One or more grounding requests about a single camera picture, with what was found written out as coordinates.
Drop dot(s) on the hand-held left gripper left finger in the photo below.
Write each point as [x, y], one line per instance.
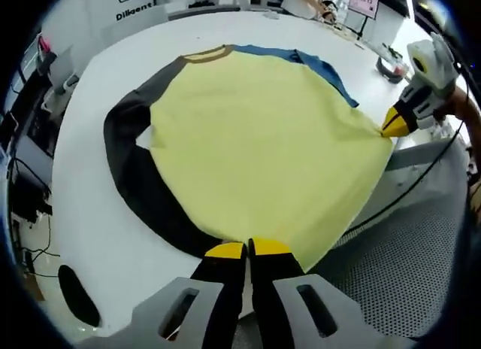
[221, 281]

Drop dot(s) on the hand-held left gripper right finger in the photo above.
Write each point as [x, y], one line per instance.
[270, 281]

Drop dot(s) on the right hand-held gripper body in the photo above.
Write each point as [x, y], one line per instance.
[436, 67]

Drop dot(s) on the yellow raglan garment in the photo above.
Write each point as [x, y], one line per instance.
[263, 138]

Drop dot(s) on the black curved holder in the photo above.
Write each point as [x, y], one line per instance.
[383, 68]

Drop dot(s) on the display screen on stand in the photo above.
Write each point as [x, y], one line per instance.
[362, 3]

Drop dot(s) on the grey mesh chair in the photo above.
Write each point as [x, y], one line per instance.
[406, 270]

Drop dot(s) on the black oval pad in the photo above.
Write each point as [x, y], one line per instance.
[79, 296]

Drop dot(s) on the brown cardboard box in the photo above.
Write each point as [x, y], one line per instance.
[35, 289]

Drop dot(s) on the grey office chair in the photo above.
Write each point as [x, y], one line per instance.
[62, 68]

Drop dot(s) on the pink hanging bag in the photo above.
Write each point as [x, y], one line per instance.
[46, 46]

